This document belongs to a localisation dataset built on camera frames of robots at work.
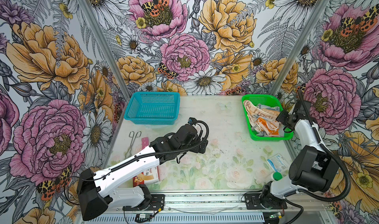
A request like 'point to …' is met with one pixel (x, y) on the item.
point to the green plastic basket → (272, 100)
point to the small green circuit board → (144, 215)
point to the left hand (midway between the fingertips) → (197, 144)
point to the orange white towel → (262, 120)
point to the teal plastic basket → (153, 108)
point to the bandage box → (152, 175)
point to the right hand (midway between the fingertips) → (281, 121)
